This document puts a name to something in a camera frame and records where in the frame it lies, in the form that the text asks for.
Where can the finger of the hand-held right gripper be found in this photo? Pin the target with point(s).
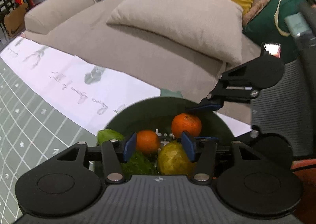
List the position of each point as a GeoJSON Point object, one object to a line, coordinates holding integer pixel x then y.
{"type": "Point", "coordinates": [209, 138]}
{"type": "Point", "coordinates": [207, 108]}

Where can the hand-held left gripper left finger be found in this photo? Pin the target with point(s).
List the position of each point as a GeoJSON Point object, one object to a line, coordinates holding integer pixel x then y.
{"type": "Point", "coordinates": [129, 150]}

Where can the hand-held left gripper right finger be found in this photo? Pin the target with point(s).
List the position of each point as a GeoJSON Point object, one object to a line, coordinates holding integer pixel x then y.
{"type": "Point", "coordinates": [188, 148]}

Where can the green cucumber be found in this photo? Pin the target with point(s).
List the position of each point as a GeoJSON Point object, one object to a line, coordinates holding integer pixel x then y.
{"type": "Point", "coordinates": [140, 164]}

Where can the yellow-green lemon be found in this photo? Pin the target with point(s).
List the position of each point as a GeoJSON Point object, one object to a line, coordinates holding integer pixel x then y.
{"type": "Point", "coordinates": [172, 159]}

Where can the orange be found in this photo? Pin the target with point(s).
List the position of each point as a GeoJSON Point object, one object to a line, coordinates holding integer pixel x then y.
{"type": "Point", "coordinates": [186, 125]}
{"type": "Point", "coordinates": [148, 141]}

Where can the green plastic colander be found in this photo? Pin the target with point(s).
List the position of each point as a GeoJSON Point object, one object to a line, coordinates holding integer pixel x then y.
{"type": "Point", "coordinates": [148, 113]}

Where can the dark green garment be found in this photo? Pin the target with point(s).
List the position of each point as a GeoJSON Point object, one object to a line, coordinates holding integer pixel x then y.
{"type": "Point", "coordinates": [264, 29]}

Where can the white printed paper sheet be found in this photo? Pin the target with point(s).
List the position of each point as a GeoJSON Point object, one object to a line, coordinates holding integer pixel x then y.
{"type": "Point", "coordinates": [74, 83]}

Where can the beige cushion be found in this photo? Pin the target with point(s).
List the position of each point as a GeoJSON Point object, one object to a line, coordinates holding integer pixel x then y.
{"type": "Point", "coordinates": [185, 21]}

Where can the brown plush cloth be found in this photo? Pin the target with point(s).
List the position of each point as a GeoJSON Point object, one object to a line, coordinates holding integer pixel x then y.
{"type": "Point", "coordinates": [254, 11]}

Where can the green cutting mat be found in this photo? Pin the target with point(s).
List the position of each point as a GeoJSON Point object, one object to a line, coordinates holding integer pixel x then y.
{"type": "Point", "coordinates": [29, 140]}

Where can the beige sofa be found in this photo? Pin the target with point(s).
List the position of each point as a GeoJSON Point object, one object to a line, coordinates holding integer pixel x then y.
{"type": "Point", "coordinates": [81, 29]}

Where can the cardboard box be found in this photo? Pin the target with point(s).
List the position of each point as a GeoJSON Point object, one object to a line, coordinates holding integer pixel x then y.
{"type": "Point", "coordinates": [14, 21]}

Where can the dark dining chair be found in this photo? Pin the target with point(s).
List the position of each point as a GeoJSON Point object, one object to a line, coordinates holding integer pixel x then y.
{"type": "Point", "coordinates": [6, 9]}

